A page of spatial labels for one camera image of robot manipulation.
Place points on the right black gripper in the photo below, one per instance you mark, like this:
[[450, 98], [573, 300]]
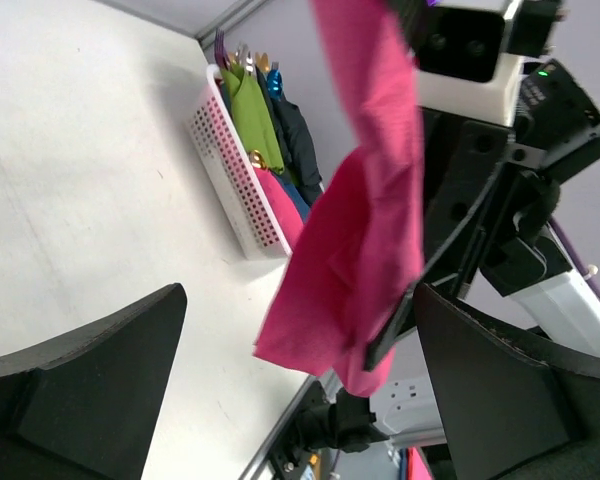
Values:
[[490, 192]]

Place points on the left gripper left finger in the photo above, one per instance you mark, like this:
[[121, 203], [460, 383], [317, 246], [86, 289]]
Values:
[[84, 405]]

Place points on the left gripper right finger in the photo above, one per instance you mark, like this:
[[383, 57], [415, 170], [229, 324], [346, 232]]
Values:
[[513, 404]]

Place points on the magenta paper napkin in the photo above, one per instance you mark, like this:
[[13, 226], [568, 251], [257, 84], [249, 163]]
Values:
[[362, 244]]

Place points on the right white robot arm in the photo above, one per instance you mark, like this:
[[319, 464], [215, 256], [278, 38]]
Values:
[[566, 306]]

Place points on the dark navy rolled napkin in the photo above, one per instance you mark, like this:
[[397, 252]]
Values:
[[300, 169]]

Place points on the blue rolled napkin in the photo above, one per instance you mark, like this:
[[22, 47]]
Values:
[[300, 204]]

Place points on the magenta rolled napkin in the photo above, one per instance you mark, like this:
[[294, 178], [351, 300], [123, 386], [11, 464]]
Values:
[[281, 205]]

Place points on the blue spoon in roll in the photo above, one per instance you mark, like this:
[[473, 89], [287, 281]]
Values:
[[275, 85]]

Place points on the gold spoon in roll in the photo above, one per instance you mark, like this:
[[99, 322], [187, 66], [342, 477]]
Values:
[[257, 160]]

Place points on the green rolled napkin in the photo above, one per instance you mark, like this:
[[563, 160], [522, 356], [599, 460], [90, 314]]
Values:
[[251, 117]]

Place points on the silver spoon in roll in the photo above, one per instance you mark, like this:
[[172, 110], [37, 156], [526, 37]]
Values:
[[244, 58]]

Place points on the purple fork in roll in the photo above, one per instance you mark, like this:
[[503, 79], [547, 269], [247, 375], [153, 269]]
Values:
[[220, 54]]

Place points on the large white storage basket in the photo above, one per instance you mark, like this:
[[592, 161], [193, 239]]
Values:
[[214, 136]]

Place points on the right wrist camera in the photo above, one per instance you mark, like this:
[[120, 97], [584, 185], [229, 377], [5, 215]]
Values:
[[463, 66]]

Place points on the aluminium front rail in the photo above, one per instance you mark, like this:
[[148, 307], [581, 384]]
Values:
[[406, 412]]

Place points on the right aluminium frame post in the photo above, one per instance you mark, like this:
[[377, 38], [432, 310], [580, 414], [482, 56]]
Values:
[[232, 16]]

